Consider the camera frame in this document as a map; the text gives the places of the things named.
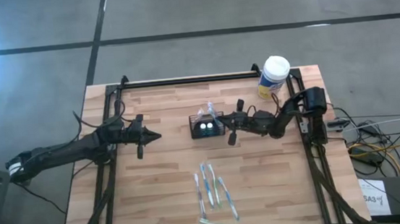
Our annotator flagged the white paper label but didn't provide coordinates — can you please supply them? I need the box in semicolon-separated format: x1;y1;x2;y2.
357;176;393;218

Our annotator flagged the black power adapter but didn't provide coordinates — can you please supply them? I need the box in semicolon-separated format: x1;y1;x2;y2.
348;143;386;168

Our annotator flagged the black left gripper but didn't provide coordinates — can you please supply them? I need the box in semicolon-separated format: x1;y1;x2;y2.
122;111;165;161

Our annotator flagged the black aluminium table frame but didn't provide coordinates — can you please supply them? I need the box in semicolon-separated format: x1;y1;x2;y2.
47;54;375;224

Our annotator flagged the green white toothbrush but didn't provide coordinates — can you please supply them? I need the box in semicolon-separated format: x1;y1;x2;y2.
207;162;224;210

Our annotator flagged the white cable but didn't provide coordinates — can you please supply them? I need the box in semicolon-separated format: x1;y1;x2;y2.
341;116;400;132

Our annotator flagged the light blue toothbrush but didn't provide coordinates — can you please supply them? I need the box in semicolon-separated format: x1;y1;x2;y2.
216;175;241;223

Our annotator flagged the yellow cable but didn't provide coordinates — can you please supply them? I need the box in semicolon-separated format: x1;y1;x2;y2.
346;137;400;181

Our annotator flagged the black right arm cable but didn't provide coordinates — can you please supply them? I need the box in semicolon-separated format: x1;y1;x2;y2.
270;91;284;116

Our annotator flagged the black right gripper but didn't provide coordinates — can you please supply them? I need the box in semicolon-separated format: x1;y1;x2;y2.
215;97;264;148

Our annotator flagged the blue yellow wipes canister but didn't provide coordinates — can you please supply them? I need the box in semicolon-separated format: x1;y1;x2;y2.
254;53;294;102

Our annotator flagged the black cable bundle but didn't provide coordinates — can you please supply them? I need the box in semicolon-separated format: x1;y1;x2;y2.
329;98;400;184

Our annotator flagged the black left base cable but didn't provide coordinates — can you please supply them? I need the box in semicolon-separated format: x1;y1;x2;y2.
12;176;68;220

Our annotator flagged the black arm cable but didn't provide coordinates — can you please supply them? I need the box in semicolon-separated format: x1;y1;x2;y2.
270;91;284;116
71;98;129;133

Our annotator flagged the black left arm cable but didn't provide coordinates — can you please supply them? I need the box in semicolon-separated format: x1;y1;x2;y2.
71;98;129;133

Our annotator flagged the black wire mesh basket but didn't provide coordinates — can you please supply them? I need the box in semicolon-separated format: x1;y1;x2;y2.
187;111;228;140

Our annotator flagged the clear purple toothbrush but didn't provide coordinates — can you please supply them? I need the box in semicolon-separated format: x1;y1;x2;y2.
195;105;207;123

